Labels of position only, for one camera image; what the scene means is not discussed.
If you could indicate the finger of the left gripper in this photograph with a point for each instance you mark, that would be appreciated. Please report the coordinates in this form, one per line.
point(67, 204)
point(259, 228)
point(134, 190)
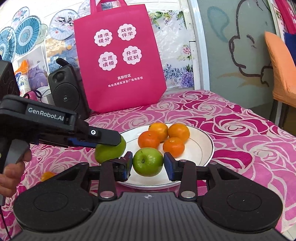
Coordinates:
point(90, 136)

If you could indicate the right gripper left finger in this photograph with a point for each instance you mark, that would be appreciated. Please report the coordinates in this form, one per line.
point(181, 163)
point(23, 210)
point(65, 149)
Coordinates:
point(69, 198)

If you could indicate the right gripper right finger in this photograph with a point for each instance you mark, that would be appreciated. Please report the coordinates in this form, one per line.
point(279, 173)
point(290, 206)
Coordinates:
point(225, 197)

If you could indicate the green apple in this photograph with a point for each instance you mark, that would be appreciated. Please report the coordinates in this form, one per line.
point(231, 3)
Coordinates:
point(107, 152)
point(148, 162)

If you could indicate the yellow orange fruit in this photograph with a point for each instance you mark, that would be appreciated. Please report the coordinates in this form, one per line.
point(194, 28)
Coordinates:
point(47, 175)

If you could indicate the wrinkled dark orange tangerine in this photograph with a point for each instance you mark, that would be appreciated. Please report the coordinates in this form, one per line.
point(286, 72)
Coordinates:
point(148, 139)

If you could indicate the person's left hand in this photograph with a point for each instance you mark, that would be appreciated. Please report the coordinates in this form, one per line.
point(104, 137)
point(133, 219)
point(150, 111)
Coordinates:
point(11, 177)

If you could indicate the pink thermos bottle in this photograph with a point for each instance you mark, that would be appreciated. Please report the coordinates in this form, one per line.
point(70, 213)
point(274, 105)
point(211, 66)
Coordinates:
point(33, 95)

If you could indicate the orange detergent bag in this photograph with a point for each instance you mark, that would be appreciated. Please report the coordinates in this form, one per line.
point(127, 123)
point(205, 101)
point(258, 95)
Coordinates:
point(22, 78)

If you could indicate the black speaker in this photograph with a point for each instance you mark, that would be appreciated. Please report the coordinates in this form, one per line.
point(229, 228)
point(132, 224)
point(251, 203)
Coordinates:
point(67, 89)

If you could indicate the pink rose tablecloth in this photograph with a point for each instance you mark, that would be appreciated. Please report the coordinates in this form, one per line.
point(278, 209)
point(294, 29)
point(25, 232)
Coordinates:
point(244, 141)

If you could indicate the yellow-orange round orange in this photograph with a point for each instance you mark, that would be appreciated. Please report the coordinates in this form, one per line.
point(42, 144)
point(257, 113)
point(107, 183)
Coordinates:
point(161, 129)

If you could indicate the magenta tote bag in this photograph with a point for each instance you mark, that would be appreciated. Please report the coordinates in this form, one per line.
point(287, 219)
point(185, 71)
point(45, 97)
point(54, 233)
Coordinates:
point(118, 58)

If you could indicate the small orange tangerine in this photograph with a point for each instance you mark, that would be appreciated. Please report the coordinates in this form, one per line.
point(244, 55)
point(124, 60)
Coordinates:
point(174, 146)

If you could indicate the orange tangerine back right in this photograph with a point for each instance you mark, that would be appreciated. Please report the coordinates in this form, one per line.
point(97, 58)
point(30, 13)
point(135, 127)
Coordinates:
point(179, 130)

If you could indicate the orange covered chair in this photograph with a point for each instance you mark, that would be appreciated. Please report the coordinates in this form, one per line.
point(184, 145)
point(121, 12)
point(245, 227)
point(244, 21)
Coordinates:
point(283, 69)

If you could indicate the blue shopping bag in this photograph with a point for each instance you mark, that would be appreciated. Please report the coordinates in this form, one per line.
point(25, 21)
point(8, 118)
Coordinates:
point(290, 41)

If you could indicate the pink hanging bag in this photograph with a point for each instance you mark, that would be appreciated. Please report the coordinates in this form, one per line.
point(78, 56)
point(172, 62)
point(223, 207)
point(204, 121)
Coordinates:
point(287, 14)

